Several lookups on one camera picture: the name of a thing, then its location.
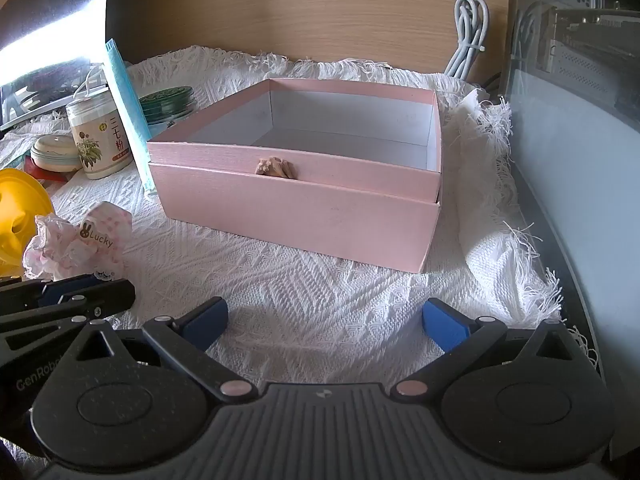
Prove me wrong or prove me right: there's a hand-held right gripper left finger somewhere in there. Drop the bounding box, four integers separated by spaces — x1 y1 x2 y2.
65 296 257 402

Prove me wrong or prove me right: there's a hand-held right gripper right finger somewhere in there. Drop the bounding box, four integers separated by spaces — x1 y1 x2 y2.
390 297 577 402

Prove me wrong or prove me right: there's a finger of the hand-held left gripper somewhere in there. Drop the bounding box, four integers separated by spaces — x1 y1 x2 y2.
0 279 137 333
0 273 97 311

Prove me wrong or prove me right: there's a pink dotted plastic bag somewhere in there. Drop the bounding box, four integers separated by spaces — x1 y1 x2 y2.
22 201 134 282

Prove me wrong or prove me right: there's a yellow plastic disc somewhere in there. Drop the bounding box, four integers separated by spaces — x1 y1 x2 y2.
0 167 53 277

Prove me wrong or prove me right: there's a red foil packet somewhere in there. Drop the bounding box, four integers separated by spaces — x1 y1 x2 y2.
24 157 71 182

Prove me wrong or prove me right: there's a round cream zip case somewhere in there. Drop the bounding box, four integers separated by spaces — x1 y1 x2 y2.
30 135 82 172

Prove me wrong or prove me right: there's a pink cardboard box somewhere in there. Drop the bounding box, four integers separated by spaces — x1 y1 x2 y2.
146 78 444 275

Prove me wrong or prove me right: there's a blue face mask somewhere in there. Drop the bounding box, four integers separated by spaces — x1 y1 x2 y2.
102 40 159 197

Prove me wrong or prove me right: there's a white woven fringed cloth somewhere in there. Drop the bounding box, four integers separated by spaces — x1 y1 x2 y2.
0 45 599 461

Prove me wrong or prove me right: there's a white jar with floral label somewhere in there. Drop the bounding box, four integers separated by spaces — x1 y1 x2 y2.
66 95 135 181

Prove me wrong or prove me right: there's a green-lidded glass jar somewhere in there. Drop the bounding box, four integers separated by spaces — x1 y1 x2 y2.
137 85 199 136

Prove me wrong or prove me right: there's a grey computer case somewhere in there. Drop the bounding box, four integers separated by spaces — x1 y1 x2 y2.
497 0 640 480

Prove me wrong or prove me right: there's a white cable bundle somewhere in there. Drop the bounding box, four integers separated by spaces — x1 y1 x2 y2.
439 0 494 79

